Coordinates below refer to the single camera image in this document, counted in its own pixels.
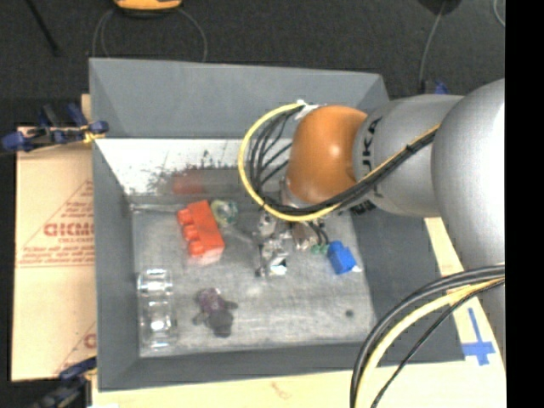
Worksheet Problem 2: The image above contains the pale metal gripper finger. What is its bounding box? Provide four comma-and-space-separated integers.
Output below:
225, 211, 278, 246
253, 244, 278, 278

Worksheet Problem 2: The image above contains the blue and white small box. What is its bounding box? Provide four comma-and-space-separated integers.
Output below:
326, 240, 363, 276

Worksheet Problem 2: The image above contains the grey metal bin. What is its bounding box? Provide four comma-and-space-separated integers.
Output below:
88, 57, 465, 391

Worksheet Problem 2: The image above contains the orange-red toy brick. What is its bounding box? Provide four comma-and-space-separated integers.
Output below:
176, 199, 226, 267

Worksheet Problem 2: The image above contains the purple and dark toy animal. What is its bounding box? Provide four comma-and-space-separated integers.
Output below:
191, 286, 240, 339

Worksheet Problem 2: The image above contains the brown cardboard board, red print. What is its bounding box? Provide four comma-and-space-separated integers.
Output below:
10, 126, 99, 383

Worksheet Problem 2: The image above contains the pale green clear ring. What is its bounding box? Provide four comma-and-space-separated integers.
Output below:
210, 199, 240, 229

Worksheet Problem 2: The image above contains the black cylinder on white bracket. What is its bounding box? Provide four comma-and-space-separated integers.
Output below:
348, 200, 376, 217

